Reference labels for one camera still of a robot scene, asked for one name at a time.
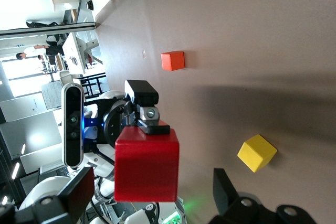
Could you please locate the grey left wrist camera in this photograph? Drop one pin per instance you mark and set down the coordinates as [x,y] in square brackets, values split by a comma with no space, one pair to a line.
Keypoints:
[73,124]

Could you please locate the white desk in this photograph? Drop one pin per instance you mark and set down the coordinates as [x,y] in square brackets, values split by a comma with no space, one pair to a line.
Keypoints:
[73,53]

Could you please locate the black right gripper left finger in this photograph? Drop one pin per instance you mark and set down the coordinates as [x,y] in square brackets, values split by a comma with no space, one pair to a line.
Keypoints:
[71,197]

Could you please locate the red wooden block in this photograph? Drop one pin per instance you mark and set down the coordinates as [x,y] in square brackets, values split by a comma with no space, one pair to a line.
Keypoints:
[147,163]

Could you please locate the brown table cover sheet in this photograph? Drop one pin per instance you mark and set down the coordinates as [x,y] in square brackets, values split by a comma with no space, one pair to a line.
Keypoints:
[262,24]

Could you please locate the black chair frame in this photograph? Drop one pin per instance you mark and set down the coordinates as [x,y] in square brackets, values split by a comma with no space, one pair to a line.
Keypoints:
[92,85]

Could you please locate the dark frame rail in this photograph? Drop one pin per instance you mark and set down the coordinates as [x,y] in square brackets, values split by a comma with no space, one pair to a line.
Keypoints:
[52,28]

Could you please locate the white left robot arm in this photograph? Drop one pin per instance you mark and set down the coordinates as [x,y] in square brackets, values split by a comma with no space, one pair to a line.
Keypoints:
[44,188]

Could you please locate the orange wooden block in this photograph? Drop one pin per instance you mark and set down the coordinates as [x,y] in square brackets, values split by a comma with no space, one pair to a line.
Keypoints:
[173,61]

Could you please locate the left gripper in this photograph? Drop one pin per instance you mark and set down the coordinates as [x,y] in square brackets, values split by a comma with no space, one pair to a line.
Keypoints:
[111,124]

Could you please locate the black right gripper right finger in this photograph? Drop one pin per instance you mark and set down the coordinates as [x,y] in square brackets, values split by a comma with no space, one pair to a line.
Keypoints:
[228,203]

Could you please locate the person in white shirt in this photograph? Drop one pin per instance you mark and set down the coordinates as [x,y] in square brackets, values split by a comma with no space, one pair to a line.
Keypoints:
[31,51]

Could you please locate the yellow wooden block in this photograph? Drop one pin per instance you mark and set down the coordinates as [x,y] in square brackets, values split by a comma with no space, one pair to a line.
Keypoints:
[256,153]

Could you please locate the white notice board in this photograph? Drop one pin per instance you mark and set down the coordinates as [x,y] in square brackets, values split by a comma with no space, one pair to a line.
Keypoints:
[52,95]

